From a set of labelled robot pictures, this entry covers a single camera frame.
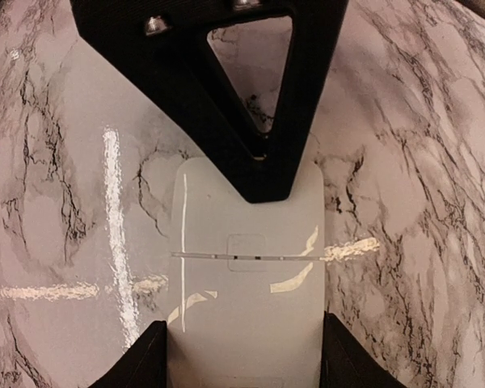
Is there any white battery cover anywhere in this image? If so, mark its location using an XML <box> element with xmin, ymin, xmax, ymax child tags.
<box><xmin>169</xmin><ymin>158</ymin><xmax>325</xmax><ymax>259</ymax></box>

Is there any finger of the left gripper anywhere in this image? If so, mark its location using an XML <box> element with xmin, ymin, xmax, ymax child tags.
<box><xmin>71</xmin><ymin>1</ymin><xmax>348</xmax><ymax>204</ymax></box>

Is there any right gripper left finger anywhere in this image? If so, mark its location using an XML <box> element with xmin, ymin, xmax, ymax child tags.
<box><xmin>90</xmin><ymin>321</ymin><xmax>167</xmax><ymax>388</ymax></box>

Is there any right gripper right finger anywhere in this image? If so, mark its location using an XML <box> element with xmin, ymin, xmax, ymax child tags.
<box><xmin>319</xmin><ymin>312</ymin><xmax>405</xmax><ymax>388</ymax></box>

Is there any white remote control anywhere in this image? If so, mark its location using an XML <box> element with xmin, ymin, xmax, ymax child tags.
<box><xmin>166</xmin><ymin>156</ymin><xmax>327</xmax><ymax>388</ymax></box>

